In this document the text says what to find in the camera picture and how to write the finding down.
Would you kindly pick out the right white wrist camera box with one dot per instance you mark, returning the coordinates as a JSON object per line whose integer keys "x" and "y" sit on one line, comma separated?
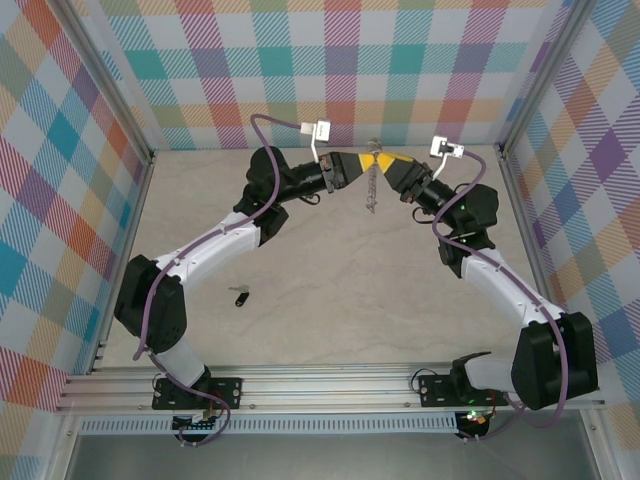
{"x": 440, "y": 146}

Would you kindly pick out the long aluminium mounting rail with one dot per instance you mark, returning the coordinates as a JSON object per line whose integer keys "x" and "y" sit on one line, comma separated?
{"x": 325, "y": 387}

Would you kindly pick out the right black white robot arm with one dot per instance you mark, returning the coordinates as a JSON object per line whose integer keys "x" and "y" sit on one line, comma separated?
{"x": 550, "y": 365}

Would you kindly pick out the grey metal panel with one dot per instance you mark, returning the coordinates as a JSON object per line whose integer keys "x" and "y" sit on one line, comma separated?
{"x": 325, "y": 457}

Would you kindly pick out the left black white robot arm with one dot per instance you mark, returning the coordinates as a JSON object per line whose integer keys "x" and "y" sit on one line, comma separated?
{"x": 210, "y": 247}

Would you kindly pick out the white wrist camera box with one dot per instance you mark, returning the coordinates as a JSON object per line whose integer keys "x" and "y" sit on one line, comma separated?
{"x": 324, "y": 131}
{"x": 440, "y": 146}

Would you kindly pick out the aluminium frame leg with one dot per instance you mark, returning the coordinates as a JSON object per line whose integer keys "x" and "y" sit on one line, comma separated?
{"x": 62, "y": 450}
{"x": 600, "y": 445}

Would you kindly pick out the large metal keyring band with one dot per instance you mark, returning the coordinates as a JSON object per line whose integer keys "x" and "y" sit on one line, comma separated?
{"x": 371, "y": 192}

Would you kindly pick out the silver key with black fob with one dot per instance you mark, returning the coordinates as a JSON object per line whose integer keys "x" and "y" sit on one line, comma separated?
{"x": 242, "y": 298}

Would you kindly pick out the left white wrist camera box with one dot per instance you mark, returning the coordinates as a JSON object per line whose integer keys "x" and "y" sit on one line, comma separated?
{"x": 324, "y": 131}

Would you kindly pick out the aluminium frame post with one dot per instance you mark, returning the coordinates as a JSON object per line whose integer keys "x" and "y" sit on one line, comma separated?
{"x": 107, "y": 85}
{"x": 545, "y": 75}

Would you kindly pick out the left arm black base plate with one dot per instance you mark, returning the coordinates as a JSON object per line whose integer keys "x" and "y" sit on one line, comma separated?
{"x": 227, "y": 392}

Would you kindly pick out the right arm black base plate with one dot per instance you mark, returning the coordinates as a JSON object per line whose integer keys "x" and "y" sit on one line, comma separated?
{"x": 435, "y": 392}

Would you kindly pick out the aluminium side rail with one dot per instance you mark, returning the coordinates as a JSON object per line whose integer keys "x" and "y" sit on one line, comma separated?
{"x": 520, "y": 220}
{"x": 135, "y": 215}

